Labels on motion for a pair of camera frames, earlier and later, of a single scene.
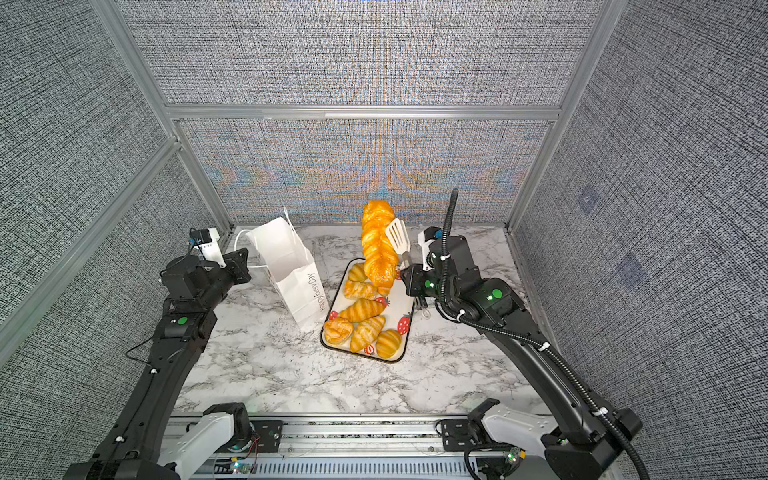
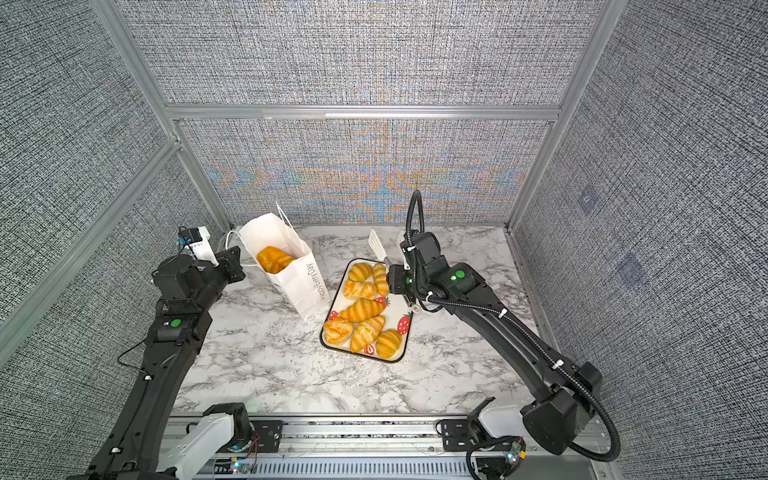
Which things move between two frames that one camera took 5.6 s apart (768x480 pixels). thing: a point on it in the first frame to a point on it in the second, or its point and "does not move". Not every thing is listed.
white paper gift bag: x=284 y=256 does not move
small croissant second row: x=360 y=290 does not move
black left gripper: x=238 y=265 does not move
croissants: x=379 y=258 to x=272 y=260
